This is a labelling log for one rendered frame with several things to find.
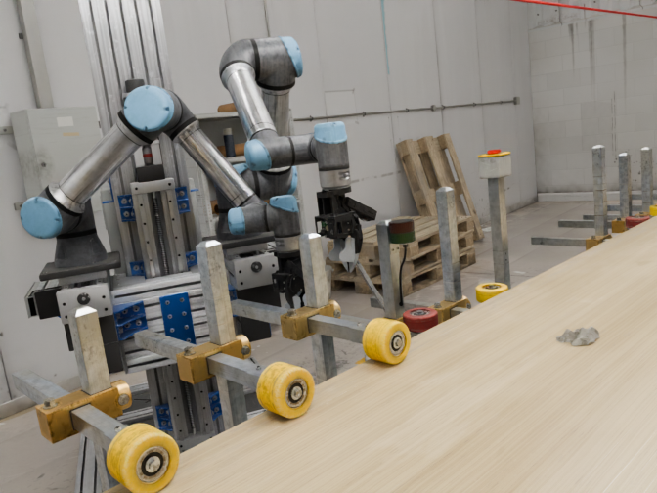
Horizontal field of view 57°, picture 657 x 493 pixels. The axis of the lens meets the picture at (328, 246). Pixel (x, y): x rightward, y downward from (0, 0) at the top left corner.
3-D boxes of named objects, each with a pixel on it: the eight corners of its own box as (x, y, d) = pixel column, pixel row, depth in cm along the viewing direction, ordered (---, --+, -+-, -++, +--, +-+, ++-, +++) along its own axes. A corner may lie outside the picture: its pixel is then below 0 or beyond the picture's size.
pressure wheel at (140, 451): (117, 419, 81) (168, 426, 86) (96, 479, 79) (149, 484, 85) (138, 430, 77) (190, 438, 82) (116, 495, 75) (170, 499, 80)
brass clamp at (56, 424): (39, 434, 96) (33, 405, 96) (119, 402, 106) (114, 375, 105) (54, 445, 92) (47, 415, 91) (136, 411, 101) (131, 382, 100)
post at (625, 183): (621, 267, 256) (618, 154, 248) (625, 266, 259) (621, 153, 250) (630, 268, 254) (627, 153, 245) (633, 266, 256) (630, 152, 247)
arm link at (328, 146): (337, 122, 149) (350, 119, 141) (342, 166, 151) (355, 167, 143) (307, 125, 146) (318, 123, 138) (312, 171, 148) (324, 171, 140)
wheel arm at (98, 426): (13, 388, 115) (9, 371, 115) (32, 381, 118) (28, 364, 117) (133, 472, 80) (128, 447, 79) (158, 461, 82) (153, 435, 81)
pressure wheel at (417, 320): (400, 360, 142) (395, 313, 140) (420, 349, 148) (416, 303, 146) (427, 367, 137) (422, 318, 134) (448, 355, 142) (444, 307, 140)
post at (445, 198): (449, 356, 172) (435, 188, 163) (457, 352, 174) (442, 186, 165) (459, 359, 169) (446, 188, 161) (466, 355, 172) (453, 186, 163)
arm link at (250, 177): (214, 207, 203) (208, 166, 201) (253, 201, 207) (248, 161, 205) (221, 210, 192) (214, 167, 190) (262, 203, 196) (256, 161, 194)
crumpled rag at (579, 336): (575, 349, 110) (575, 336, 109) (549, 338, 116) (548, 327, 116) (613, 338, 113) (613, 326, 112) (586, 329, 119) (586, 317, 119)
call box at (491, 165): (479, 181, 181) (477, 155, 179) (491, 178, 186) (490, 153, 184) (500, 180, 176) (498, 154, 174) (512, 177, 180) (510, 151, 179)
